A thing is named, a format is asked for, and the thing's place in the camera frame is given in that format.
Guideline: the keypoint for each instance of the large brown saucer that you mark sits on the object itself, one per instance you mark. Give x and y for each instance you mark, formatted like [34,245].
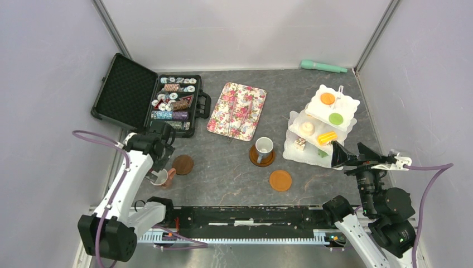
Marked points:
[265,161]

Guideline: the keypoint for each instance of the black mounting rail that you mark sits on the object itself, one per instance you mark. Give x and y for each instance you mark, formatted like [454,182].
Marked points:
[248,222]

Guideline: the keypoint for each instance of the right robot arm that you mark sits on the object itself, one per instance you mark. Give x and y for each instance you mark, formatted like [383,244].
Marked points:
[392,237]

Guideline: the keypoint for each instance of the green cake piece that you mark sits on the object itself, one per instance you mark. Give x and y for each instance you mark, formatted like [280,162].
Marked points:
[322,153]

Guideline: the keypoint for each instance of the black poker chip case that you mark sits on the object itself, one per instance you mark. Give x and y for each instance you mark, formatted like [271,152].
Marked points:
[135,98]

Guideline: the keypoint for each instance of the cream dome cake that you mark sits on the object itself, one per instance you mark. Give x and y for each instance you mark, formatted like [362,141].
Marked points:
[307,129]

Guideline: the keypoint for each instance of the mint green rolling pin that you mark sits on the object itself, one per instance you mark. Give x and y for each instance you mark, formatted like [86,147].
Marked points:
[311,65]

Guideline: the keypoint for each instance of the orange-brown saucer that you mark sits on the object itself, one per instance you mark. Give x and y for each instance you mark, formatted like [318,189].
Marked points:
[280,180]

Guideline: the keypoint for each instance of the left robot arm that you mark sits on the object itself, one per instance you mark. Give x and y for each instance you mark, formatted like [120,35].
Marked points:
[111,231]

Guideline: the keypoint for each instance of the yellow cube cake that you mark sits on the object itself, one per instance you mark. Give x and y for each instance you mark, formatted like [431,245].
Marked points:
[326,138]

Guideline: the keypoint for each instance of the white decorated cake slice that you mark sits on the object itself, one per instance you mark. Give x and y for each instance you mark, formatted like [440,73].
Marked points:
[299,143]

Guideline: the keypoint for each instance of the dark brown saucer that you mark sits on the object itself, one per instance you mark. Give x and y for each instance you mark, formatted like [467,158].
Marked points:
[183,164]

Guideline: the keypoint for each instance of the white three-tier cake stand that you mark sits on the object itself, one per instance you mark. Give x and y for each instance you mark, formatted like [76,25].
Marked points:
[318,113]

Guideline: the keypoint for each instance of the orange macaron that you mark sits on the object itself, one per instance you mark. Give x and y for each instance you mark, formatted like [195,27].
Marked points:
[327,99]

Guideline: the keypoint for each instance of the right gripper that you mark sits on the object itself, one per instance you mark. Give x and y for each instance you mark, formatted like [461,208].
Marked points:
[339,155]

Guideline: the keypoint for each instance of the green macaron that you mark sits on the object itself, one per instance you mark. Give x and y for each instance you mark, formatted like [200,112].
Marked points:
[336,119]

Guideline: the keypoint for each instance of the floral serving tray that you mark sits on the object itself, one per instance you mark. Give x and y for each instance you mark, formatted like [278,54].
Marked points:
[233,93]

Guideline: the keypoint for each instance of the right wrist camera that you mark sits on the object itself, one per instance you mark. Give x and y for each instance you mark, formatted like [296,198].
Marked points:
[394,161]

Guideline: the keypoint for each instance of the white cup pink handle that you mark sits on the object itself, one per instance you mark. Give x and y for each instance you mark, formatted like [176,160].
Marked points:
[162,178]

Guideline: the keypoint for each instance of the white cup grey handle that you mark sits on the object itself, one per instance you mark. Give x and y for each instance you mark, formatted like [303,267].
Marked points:
[264,146]

